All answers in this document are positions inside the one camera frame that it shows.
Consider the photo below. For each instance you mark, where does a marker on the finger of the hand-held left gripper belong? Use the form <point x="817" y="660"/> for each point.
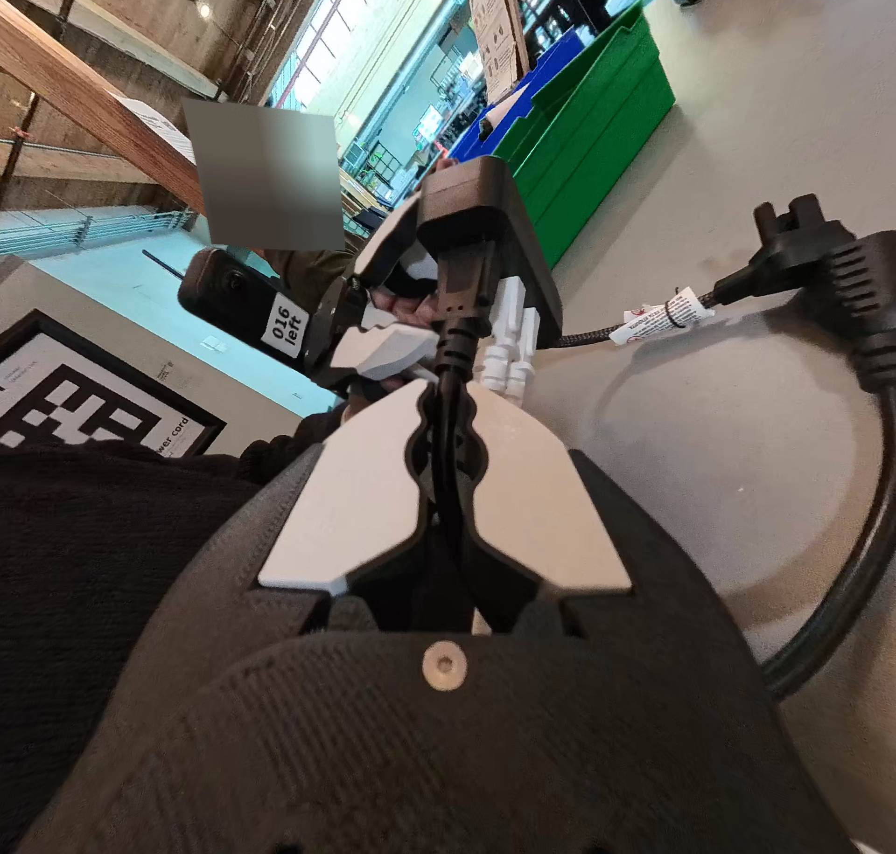
<point x="385" y="350"/>
<point x="388" y="238"/>

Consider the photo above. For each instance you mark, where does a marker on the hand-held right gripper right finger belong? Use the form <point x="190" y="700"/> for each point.
<point x="546" y="504"/>

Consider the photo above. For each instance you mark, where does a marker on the green plastic bin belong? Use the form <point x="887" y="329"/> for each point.
<point x="595" y="119"/>

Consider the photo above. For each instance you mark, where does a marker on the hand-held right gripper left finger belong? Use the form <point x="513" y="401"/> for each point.
<point x="350" y="497"/>

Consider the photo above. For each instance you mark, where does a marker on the white paper roll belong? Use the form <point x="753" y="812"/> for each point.
<point x="507" y="109"/>

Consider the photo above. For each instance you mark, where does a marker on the cardboard instruction board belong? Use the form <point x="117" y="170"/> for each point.
<point x="497" y="28"/>

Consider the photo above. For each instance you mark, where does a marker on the blue plastic bin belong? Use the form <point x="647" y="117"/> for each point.
<point x="518" y="98"/>

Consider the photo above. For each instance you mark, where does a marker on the black framed marker sign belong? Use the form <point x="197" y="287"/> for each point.
<point x="105" y="406"/>

